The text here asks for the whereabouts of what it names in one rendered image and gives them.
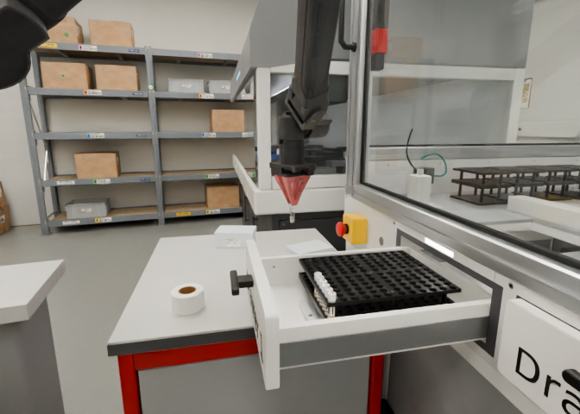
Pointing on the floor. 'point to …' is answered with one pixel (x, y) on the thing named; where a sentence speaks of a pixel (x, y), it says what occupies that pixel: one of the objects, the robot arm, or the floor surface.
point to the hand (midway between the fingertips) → (293, 201)
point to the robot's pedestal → (28, 340)
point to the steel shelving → (120, 132)
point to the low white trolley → (222, 342)
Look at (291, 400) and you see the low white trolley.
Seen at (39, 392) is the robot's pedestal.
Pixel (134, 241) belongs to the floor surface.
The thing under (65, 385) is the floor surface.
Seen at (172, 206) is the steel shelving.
